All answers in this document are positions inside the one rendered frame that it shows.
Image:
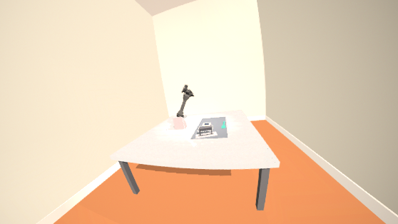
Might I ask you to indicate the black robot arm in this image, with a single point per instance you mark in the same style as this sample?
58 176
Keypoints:
185 98

